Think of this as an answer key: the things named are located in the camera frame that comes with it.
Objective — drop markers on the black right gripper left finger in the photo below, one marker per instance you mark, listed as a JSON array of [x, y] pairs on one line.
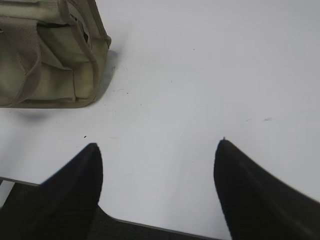
[[62, 207]]

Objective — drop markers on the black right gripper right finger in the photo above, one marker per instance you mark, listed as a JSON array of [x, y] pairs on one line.
[[258, 206]]

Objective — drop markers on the yellow canvas zipper bag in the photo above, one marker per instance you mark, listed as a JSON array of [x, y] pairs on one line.
[[52, 53]]

